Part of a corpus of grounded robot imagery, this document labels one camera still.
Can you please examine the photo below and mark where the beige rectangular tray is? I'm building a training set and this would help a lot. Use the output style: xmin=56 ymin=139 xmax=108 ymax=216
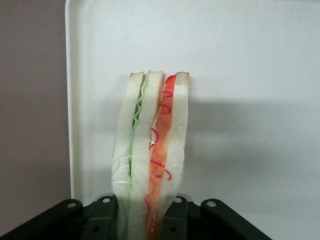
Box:
xmin=64 ymin=0 xmax=320 ymax=240

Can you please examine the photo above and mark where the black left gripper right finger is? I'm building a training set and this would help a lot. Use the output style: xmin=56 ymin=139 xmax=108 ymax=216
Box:
xmin=161 ymin=192 xmax=272 ymax=240

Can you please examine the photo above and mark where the triangular sandwich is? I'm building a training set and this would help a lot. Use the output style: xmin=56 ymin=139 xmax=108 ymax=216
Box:
xmin=109 ymin=69 xmax=191 ymax=240

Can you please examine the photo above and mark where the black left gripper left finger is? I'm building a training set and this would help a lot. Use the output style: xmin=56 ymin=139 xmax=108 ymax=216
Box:
xmin=0 ymin=191 xmax=120 ymax=240

